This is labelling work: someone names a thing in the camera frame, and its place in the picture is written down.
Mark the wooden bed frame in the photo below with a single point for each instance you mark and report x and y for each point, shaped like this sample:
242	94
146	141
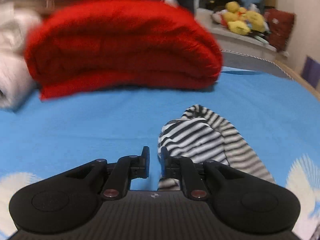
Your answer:
295	76

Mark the dark red owl cushion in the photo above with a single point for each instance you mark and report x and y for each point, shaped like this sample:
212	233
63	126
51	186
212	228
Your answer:
280	24

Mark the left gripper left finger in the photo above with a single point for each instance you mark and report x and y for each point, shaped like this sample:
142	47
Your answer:
123	172

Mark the black white striped garment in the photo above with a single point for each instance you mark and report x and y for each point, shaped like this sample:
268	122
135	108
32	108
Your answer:
201	135

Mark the red folded sweater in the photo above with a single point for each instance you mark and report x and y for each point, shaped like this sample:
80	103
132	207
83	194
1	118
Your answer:
98	44

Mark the white window sill ledge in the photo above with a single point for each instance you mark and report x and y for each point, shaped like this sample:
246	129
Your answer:
229	41

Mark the white folded quilt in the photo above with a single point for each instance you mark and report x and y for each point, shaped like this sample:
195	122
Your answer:
16	82

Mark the yellow plush toys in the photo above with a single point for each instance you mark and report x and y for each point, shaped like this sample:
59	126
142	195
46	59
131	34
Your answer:
240	20

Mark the purple bag by wall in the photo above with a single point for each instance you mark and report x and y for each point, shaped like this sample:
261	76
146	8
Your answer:
311	72

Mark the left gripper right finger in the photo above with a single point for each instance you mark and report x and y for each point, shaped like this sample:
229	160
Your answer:
184	170

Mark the blue patterned bed sheet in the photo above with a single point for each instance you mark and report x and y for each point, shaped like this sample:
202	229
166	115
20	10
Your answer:
277	117

